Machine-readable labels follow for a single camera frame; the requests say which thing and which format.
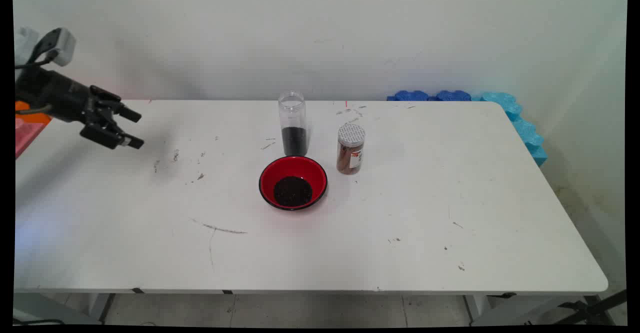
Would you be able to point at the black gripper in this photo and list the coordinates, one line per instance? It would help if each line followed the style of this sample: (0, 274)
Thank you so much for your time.
(55, 95)

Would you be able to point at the clear plastic jar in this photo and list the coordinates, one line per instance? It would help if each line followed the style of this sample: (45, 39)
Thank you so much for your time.
(292, 118)

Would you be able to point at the orange object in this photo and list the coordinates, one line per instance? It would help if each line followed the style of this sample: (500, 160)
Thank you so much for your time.
(32, 118)

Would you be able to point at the pink object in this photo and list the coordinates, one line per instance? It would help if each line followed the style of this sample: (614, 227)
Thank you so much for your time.
(25, 135)

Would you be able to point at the grey table leg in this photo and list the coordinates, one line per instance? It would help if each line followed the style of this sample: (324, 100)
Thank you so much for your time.
(476, 307)
(102, 307)

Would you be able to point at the red bowl with black rim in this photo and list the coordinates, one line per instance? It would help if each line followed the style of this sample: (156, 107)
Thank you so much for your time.
(292, 169)

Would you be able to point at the black seed pile in bowl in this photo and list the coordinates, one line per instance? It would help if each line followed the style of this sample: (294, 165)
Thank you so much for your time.
(293, 192)

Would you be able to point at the brown spice jar silver lid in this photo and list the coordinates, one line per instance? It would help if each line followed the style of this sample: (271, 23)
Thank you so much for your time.
(350, 153)

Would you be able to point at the light blue foam block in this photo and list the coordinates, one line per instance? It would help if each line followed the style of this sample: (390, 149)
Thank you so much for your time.
(520, 123)

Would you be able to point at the black stand legs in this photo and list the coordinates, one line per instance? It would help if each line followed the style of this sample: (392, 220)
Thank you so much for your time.
(592, 308)

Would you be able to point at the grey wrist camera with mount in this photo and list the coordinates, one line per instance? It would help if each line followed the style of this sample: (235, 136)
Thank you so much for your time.
(62, 45)

